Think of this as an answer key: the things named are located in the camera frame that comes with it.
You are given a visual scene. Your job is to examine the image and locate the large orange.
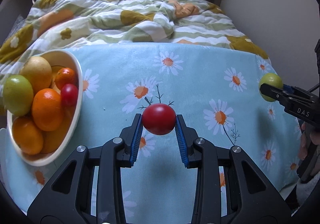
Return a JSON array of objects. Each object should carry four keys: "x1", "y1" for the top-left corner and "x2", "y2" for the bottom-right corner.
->
[{"x1": 31, "y1": 88, "x2": 64, "y2": 132}]

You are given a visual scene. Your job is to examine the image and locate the person's right hand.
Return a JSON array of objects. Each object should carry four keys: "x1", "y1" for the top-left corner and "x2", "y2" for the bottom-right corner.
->
[{"x1": 298, "y1": 122, "x2": 320, "y2": 160}]

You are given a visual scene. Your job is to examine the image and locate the cream bowl with duck print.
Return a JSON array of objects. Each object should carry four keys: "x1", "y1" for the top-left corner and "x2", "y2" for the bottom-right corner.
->
[{"x1": 6, "y1": 49, "x2": 84, "y2": 167}]

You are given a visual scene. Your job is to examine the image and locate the small orange tangerine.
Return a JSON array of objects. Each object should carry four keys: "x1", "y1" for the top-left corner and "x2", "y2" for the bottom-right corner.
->
[{"x1": 54, "y1": 68, "x2": 77, "y2": 90}]

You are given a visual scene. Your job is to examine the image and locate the orange tomato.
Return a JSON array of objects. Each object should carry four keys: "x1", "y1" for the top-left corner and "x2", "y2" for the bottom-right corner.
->
[{"x1": 12, "y1": 117, "x2": 44, "y2": 156}]

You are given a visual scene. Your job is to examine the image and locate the green tomato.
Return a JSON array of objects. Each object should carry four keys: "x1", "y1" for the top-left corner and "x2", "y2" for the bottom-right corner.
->
[
  {"x1": 259, "y1": 73, "x2": 283, "y2": 102},
  {"x1": 3, "y1": 75, "x2": 34, "y2": 117}
]

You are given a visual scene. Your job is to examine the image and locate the large yellow pear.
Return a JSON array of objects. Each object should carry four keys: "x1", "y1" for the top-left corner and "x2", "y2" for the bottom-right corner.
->
[{"x1": 19, "y1": 56, "x2": 52, "y2": 95}]

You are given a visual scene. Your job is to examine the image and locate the striped floral quilt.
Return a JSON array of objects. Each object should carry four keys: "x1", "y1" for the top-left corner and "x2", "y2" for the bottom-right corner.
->
[{"x1": 1, "y1": 0, "x2": 268, "y2": 82}]

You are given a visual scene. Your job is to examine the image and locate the blue daisy tablecloth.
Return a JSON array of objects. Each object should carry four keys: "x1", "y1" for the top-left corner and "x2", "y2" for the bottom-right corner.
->
[{"x1": 1, "y1": 43, "x2": 300, "y2": 223}]

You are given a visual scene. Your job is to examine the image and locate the red cherry tomato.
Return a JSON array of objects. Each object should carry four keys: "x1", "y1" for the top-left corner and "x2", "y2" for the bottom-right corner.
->
[
  {"x1": 60, "y1": 84, "x2": 79, "y2": 107},
  {"x1": 142, "y1": 104, "x2": 176, "y2": 136}
]

